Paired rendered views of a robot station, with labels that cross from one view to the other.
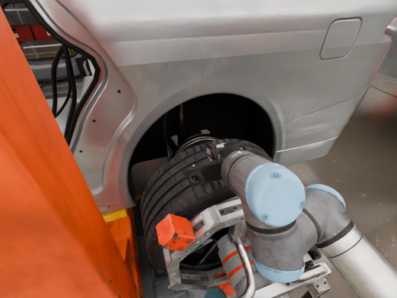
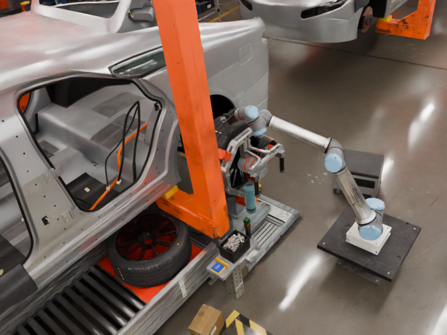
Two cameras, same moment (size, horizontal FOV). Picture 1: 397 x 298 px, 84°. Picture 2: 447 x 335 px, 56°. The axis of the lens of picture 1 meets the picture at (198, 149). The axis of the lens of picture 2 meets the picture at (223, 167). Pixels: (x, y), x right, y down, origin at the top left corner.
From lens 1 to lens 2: 2.57 m
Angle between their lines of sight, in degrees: 20
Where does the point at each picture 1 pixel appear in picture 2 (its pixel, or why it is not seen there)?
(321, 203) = (263, 113)
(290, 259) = (261, 125)
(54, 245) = (213, 140)
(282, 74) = (228, 78)
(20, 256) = (209, 145)
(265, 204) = (251, 113)
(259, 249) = (254, 127)
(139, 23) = not seen: hidden behind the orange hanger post
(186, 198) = (221, 141)
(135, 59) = not seen: hidden behind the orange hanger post
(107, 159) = (169, 149)
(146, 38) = not seen: hidden behind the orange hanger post
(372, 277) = (281, 123)
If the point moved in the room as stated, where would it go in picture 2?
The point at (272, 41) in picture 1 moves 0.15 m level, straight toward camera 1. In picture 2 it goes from (219, 66) to (224, 74)
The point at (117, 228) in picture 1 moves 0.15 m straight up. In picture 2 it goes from (178, 196) to (175, 182)
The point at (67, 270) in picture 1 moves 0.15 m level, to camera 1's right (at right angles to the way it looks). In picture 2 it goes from (214, 151) to (233, 143)
